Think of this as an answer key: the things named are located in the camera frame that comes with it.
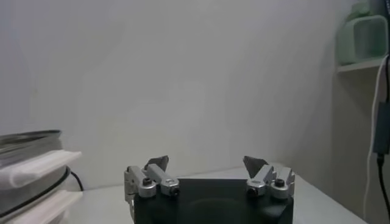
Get stainless perforated steamer basket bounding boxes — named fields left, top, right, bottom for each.
left=0, top=130, right=82, bottom=195

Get black cooker power cord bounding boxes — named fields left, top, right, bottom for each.
left=70, top=170, right=85, bottom=192

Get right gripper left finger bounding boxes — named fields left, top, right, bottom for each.
left=124, top=155, right=180, bottom=203

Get white hanging cable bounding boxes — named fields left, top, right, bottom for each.
left=362, top=54, right=390, bottom=222

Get white desk with appliance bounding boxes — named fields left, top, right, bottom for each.
left=336, top=56, right=388, bottom=74

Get mint green appliance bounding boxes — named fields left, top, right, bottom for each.
left=336, top=0, right=389, bottom=66

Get white electric cooker pot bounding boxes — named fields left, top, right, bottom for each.
left=0, top=166, right=83, bottom=224

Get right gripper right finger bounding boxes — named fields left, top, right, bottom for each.
left=243, top=155, right=296, bottom=200

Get black power adapter with cable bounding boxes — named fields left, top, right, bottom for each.
left=373, top=56, right=390, bottom=215

